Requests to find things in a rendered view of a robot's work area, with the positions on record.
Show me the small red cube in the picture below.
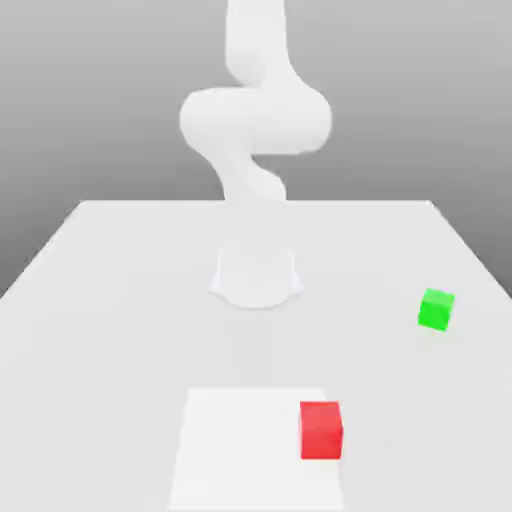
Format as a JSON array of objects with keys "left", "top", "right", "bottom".
[{"left": 299, "top": 400, "right": 344, "bottom": 461}]

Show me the small green cube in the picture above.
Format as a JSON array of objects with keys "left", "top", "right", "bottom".
[{"left": 416, "top": 287, "right": 456, "bottom": 333}]

